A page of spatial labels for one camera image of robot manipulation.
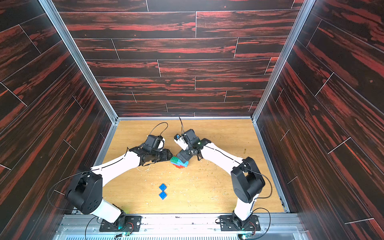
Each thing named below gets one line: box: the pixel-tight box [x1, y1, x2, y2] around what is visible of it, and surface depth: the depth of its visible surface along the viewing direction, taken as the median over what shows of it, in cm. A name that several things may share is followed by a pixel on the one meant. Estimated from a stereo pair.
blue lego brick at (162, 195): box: [159, 191, 168, 200], surface depth 84 cm
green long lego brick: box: [170, 156, 179, 164], surface depth 90 cm
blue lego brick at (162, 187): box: [158, 183, 167, 192], surface depth 86 cm
